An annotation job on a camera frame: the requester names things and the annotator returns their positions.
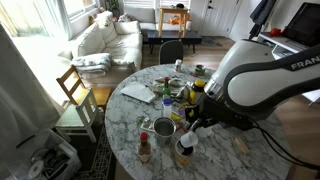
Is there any black shell chair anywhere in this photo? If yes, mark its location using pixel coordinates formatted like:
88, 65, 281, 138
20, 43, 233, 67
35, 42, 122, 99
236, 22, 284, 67
158, 39, 185, 65

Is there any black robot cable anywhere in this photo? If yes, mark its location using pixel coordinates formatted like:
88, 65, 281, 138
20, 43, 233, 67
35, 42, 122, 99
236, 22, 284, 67
248, 116, 320, 171

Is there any white door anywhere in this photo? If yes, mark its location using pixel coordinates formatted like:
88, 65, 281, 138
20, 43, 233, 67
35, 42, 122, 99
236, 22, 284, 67
199, 0, 243, 37

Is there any clear plastic storage bin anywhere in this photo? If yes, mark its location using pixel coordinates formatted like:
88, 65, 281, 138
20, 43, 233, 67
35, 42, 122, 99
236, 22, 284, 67
6, 128, 83, 180

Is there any black coffee table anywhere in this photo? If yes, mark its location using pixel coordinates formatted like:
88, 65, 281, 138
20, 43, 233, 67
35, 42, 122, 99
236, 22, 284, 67
145, 29, 203, 55

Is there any green house plant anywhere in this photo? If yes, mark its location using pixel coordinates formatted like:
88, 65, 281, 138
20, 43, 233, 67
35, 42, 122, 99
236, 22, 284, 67
105, 0, 120, 16

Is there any folded grey white blanket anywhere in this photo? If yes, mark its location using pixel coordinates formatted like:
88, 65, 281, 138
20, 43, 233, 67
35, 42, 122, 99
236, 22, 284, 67
70, 52, 113, 75

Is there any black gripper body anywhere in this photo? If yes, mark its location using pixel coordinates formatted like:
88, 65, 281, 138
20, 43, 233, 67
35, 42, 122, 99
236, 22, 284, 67
185, 97, 219, 124

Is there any white bottle blue cap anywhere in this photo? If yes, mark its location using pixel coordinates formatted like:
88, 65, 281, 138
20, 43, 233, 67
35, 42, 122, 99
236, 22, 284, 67
161, 98, 173, 119

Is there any yellow wooden stool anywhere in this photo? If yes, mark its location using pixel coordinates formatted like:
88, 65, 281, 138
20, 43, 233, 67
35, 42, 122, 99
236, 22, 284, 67
157, 7, 189, 38

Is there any red object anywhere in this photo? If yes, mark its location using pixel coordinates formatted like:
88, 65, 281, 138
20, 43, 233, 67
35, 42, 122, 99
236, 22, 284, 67
269, 27, 283, 37

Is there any brown open tin can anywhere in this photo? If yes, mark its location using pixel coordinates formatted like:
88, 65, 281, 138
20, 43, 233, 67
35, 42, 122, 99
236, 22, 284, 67
174, 139, 196, 167

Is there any pile of cloth and wrappers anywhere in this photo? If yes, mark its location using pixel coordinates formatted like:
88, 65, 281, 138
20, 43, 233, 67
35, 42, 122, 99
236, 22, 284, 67
152, 76, 193, 99

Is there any white sofa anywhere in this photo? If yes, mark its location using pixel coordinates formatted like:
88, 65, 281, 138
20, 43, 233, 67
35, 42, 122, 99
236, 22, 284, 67
58, 10, 144, 88

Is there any grey sofa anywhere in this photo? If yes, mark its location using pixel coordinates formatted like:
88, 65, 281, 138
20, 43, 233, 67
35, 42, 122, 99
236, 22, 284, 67
123, 6, 193, 31

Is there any floral pillow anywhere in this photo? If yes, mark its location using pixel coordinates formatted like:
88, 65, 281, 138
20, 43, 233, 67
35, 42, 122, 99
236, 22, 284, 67
94, 10, 114, 28

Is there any yellow snack packet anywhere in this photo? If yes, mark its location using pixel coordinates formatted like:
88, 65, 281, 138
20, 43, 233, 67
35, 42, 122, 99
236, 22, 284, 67
171, 101, 194, 122

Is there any red stick packet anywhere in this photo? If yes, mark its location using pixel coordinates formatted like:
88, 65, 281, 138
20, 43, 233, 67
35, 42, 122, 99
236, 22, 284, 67
178, 121, 193, 134

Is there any dark hanging jacket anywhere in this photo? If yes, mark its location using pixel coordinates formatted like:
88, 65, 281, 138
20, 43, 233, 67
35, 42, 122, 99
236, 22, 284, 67
248, 0, 278, 40

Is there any dark patterned rug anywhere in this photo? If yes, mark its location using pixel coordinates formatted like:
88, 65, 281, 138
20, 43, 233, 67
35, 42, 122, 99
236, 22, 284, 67
71, 123, 118, 180

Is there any green bottle red cap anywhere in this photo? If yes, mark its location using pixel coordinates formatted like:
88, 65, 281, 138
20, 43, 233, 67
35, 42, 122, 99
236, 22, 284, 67
162, 76, 172, 100

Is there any orange cushion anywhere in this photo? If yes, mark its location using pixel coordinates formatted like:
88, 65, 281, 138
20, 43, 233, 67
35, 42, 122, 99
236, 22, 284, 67
165, 13, 192, 26

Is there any black television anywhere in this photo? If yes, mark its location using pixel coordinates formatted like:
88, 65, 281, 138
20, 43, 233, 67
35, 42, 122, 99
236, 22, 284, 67
283, 1, 320, 50

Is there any brown jar yellow lid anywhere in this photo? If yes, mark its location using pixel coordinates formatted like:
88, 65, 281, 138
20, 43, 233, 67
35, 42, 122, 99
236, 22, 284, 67
189, 78, 207, 104

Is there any hot sauce bottle red cap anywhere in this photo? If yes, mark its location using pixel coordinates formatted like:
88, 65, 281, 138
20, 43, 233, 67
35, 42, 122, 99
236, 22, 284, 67
137, 131, 152, 164

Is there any small white packet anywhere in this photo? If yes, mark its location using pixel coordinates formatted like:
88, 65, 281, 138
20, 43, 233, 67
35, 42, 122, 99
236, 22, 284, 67
139, 116, 155, 133

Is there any white folded paper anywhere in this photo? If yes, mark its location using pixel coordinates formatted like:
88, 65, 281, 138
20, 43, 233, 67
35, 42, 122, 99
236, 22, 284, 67
119, 81, 158, 104

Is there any wooden chair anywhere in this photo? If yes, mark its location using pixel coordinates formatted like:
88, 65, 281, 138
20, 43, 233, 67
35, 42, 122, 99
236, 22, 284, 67
54, 88, 104, 144
55, 64, 113, 108

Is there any stainless steel cup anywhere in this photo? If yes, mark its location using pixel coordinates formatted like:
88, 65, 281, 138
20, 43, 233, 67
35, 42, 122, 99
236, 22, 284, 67
152, 116, 177, 148

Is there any small wooden block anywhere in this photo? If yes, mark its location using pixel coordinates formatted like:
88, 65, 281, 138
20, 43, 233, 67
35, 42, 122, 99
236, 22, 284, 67
233, 136, 251, 156

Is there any small white bottle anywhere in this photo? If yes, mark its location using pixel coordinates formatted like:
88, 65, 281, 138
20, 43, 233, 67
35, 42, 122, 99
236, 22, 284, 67
174, 58, 183, 73

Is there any white curtain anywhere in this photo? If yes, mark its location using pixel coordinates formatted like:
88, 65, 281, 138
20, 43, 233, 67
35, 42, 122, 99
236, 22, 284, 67
0, 23, 63, 168

